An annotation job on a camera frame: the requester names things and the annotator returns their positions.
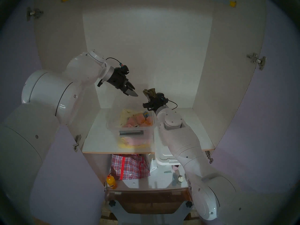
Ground cream open wardrobe cabinet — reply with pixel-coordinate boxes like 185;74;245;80
33;0;267;192

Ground lavender cabinet door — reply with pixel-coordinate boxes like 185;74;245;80
0;0;106;225
211;0;300;225

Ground olive brown socks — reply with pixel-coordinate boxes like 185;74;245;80
143;88;157;100

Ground red plaid woven bag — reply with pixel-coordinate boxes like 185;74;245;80
110;154;150;180

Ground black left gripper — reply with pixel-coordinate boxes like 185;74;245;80
97;64;139;97

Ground orange bottle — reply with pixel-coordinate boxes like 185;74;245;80
106;174;117;189

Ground cream towel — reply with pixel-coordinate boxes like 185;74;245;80
120;109;134;128

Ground white plastic bin lid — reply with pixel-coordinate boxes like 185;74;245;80
154;130;182;166

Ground light pink cloth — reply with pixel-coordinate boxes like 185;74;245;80
124;137;150;146

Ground white cabinet shelf board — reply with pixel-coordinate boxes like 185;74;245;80
104;166;190;191
82;107;215;154

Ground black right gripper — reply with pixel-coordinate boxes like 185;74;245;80
142;93;169;111

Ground brown wooden panel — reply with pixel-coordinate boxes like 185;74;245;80
109;192;195;214

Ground clear plastic storage bin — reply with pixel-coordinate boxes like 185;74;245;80
106;96;157;149

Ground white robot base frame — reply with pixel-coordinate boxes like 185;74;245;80
103;203;199;225

